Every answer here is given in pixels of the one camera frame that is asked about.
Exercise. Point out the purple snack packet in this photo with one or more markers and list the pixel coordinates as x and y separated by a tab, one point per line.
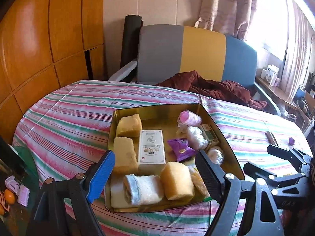
181	149

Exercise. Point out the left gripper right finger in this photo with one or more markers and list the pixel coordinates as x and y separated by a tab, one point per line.
219	184

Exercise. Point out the white containers on desk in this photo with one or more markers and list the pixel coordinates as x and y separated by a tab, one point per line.
270	74

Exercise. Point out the cereal bar packet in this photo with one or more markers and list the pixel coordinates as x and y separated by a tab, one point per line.
271	138

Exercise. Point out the wooden desk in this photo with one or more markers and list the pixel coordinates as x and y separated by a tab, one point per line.
279	96

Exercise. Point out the white sock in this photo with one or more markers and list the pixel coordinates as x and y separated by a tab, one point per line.
142	190

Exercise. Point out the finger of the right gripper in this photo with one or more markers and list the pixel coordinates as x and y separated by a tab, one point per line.
294	156
256	172

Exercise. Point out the yellow sponge block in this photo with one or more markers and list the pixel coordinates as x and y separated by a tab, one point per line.
125	156

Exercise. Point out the small purple packet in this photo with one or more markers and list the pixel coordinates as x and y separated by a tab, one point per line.
291	141

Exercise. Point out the grey yellow blue chair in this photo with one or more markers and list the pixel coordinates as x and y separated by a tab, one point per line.
165	50

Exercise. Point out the window curtain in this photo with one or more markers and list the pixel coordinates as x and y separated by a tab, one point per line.
231	17

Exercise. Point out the white cardboard box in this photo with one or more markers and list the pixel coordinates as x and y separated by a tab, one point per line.
151	154

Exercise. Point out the gold metal tin tray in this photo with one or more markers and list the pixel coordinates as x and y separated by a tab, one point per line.
169	157

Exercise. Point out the large yellow sponge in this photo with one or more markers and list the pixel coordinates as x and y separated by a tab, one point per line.
176	181

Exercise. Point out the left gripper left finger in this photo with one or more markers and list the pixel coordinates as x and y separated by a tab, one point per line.
89	185

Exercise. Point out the small green gold box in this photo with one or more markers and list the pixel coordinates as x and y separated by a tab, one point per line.
209	135

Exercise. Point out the white plastic bag bundle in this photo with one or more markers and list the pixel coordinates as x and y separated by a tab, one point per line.
196	139

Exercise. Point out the dark red garment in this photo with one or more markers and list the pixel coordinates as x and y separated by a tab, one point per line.
227	90

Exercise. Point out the yellow green snack bag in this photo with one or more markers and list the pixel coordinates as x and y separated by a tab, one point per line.
198	181

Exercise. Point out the striped bed cloth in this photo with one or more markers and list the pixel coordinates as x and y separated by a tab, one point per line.
69	129

